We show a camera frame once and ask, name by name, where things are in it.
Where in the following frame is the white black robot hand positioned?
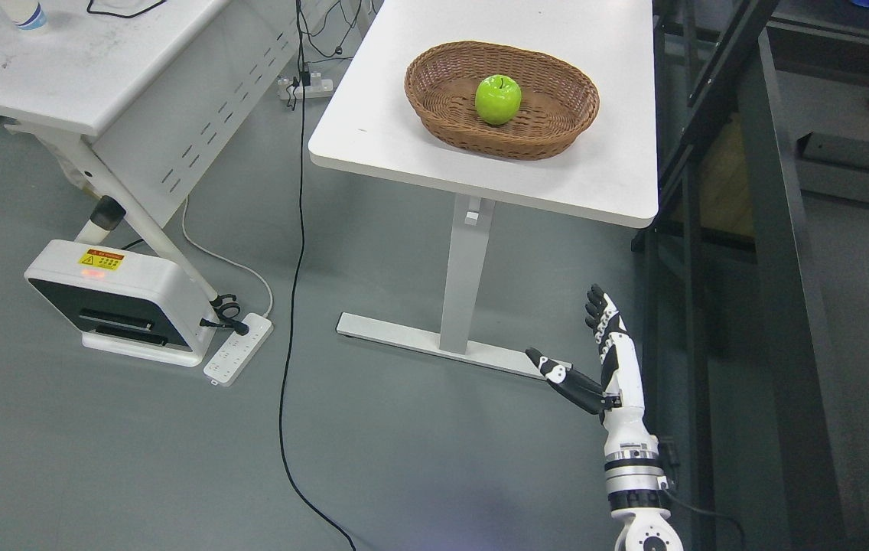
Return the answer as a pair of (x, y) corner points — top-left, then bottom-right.
(525, 285), (645, 430)

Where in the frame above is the green apple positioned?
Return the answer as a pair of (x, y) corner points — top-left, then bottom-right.
(474, 74), (522, 126)

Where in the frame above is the black metal shelf rack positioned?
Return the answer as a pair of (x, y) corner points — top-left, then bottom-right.
(633, 1), (869, 550)

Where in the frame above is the brown wicker basket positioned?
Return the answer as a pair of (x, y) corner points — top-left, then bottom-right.
(404, 41), (600, 160)

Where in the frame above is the white standing desk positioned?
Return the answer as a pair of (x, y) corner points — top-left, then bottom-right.
(308, 1), (659, 379)

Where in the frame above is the white power strip near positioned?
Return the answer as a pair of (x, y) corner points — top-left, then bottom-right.
(203, 313), (274, 386)

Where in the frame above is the white power strip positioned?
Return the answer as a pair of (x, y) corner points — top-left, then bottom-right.
(203, 313), (274, 386)
(276, 72), (334, 103)

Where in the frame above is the white power strip far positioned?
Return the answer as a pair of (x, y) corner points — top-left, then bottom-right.
(276, 72), (334, 103)

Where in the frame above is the white box device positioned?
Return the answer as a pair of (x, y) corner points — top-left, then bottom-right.
(23, 240), (216, 367)

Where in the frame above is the white folding table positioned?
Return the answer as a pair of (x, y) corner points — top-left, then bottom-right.
(0, 1), (330, 300)

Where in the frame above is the paper cup blue band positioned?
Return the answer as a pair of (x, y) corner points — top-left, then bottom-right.
(0, 0), (47, 34)

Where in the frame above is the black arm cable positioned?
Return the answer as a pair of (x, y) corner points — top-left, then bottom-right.
(660, 486), (747, 551)

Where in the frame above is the long black floor cable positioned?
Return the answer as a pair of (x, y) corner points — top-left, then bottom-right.
(278, 0), (359, 551)

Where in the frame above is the white cable of device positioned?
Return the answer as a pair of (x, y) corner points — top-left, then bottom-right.
(181, 197), (275, 318)

